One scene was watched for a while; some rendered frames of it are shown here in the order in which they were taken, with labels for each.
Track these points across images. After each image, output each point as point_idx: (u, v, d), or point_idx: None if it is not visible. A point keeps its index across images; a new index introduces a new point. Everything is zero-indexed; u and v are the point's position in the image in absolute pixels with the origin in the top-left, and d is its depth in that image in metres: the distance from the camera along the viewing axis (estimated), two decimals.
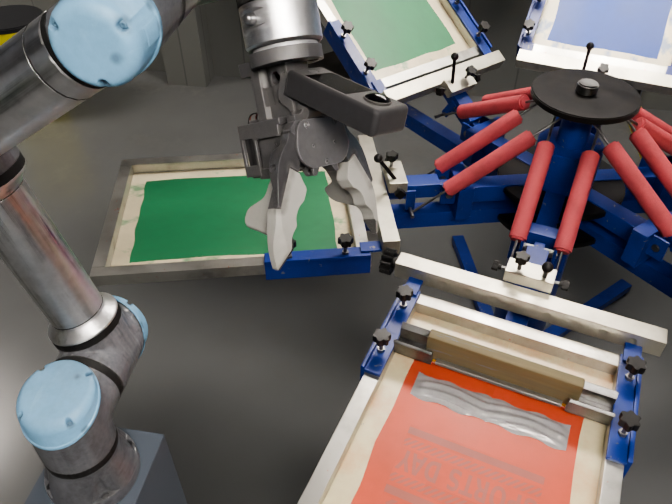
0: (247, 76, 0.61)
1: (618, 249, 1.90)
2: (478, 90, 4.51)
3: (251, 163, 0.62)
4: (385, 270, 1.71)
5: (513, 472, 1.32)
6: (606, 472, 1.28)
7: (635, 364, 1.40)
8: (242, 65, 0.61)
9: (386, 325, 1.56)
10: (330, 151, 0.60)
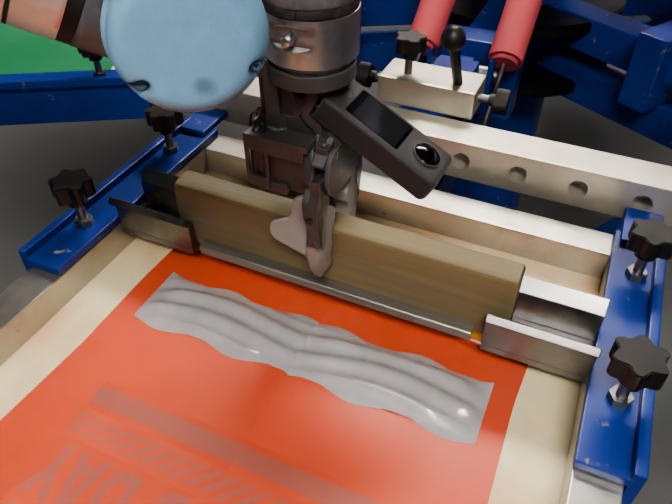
0: (258, 76, 0.50)
1: (613, 92, 1.08)
2: None
3: (255, 170, 0.55)
4: None
5: (328, 501, 0.49)
6: None
7: (652, 234, 0.57)
8: None
9: (119, 180, 0.73)
10: (348, 168, 0.56)
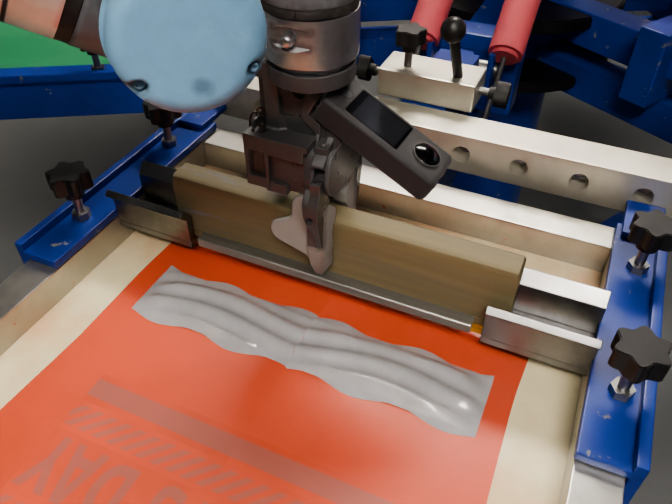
0: (257, 76, 0.50)
1: (614, 87, 1.07)
2: None
3: (255, 170, 0.55)
4: None
5: (327, 494, 0.49)
6: (575, 497, 0.45)
7: (654, 226, 0.57)
8: None
9: (116, 173, 0.73)
10: (348, 168, 0.56)
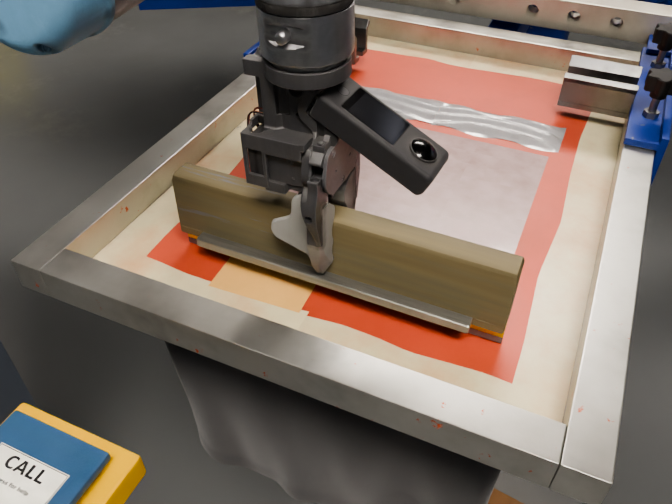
0: (254, 75, 0.51)
1: None
2: None
3: (253, 170, 0.56)
4: None
5: None
6: (625, 158, 0.77)
7: (669, 29, 0.89)
8: (248, 61, 0.50)
9: None
10: (346, 166, 0.56)
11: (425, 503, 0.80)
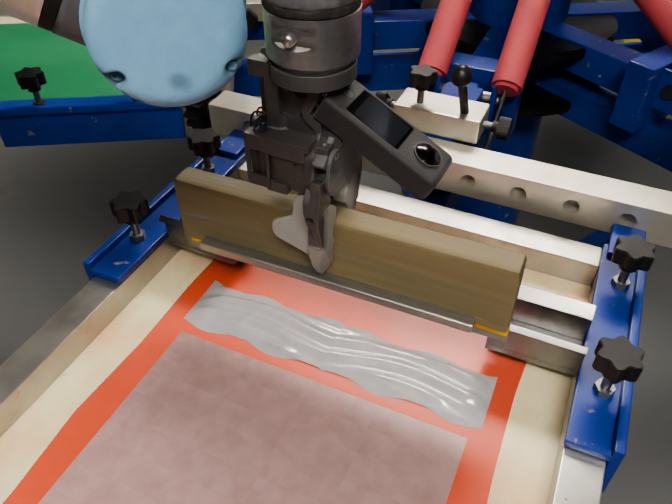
0: (259, 75, 0.50)
1: (606, 112, 1.17)
2: None
3: (255, 169, 0.55)
4: (196, 121, 0.98)
5: None
6: (564, 476, 0.55)
7: (633, 249, 0.67)
8: (253, 61, 0.50)
9: (164, 198, 0.83)
10: (348, 168, 0.56)
11: None
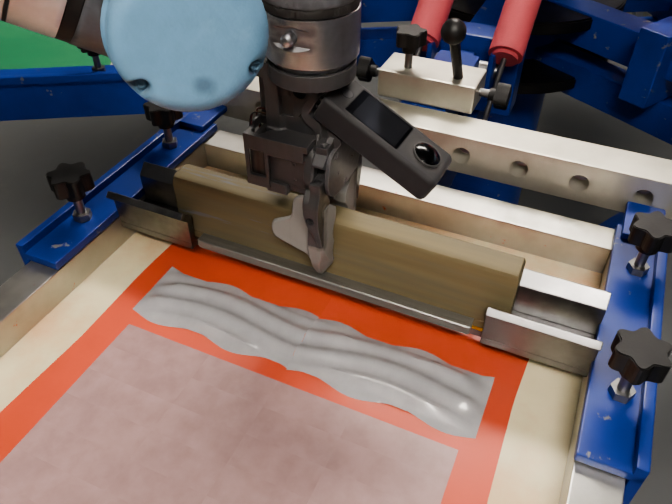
0: (258, 76, 0.50)
1: (614, 88, 1.07)
2: None
3: (255, 170, 0.55)
4: None
5: None
6: (575, 498, 0.45)
7: (654, 227, 0.57)
8: None
9: (117, 174, 0.73)
10: (348, 168, 0.56)
11: None
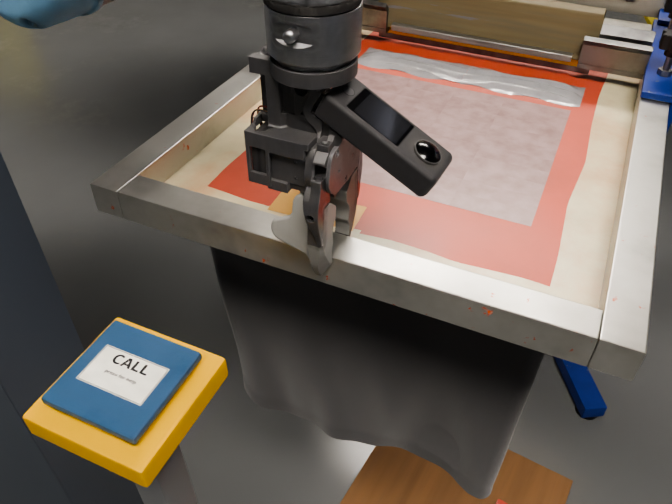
0: (260, 73, 0.51)
1: None
2: None
3: (256, 168, 0.55)
4: None
5: None
6: (643, 108, 0.84)
7: None
8: (254, 59, 0.50)
9: None
10: (348, 166, 0.56)
11: (456, 433, 0.88)
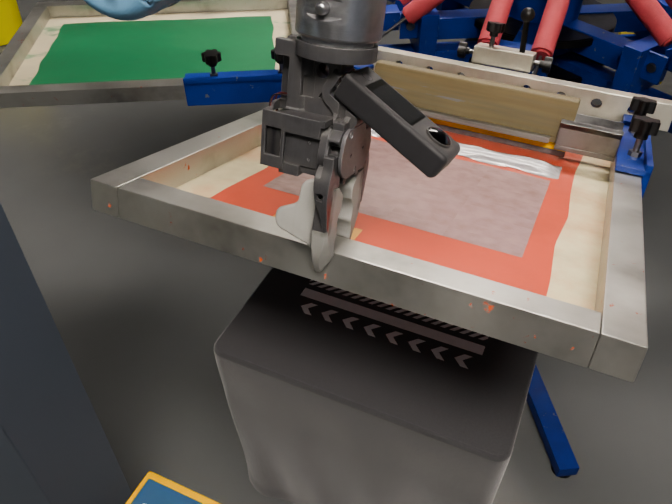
0: (285, 54, 0.54)
1: (608, 84, 1.62)
2: None
3: (269, 150, 0.57)
4: None
5: None
6: (618, 178, 0.90)
7: (643, 99, 1.07)
8: (281, 40, 0.54)
9: None
10: (358, 158, 0.58)
11: None
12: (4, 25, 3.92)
